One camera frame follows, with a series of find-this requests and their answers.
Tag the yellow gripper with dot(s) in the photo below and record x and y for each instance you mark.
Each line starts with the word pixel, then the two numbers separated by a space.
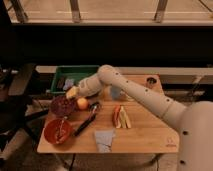
pixel 72 92

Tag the dark red grape bunch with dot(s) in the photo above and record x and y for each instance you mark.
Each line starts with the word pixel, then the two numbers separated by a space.
pixel 63 106

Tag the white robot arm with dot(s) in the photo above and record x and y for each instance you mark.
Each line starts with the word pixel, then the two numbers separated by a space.
pixel 193 123

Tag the orange bowl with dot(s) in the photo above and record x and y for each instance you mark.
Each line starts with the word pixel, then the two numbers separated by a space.
pixel 50 131

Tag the spoon in orange bowl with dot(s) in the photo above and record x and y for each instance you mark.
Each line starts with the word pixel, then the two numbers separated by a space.
pixel 59 131

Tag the grey sponge block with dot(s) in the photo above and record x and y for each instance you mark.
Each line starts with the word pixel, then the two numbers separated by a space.
pixel 68 84

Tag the orange fruit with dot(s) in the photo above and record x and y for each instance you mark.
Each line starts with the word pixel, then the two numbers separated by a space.
pixel 82 103

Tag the dark block in tray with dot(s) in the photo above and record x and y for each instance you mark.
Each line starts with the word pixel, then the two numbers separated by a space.
pixel 60 83

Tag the green plastic tray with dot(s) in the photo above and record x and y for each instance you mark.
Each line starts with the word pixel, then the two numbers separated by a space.
pixel 71 72

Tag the blue cup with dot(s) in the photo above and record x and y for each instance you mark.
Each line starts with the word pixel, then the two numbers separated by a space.
pixel 115 93

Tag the red pepper strip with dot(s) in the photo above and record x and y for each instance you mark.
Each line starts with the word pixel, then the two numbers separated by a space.
pixel 116 121

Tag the white cup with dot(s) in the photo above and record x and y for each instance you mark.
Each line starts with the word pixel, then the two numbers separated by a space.
pixel 128 98

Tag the grey folded cloth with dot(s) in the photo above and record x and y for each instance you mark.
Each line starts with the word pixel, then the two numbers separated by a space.
pixel 104 140

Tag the yellow food strips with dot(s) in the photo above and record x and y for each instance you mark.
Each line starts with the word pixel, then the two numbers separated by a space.
pixel 123 113

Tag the black office chair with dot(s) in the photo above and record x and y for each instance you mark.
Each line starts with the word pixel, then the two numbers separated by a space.
pixel 13 104

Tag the small dark metal cup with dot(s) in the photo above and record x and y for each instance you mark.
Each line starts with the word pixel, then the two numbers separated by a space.
pixel 150 82

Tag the black handled peeler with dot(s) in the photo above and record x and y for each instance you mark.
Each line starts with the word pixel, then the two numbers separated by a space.
pixel 94 108

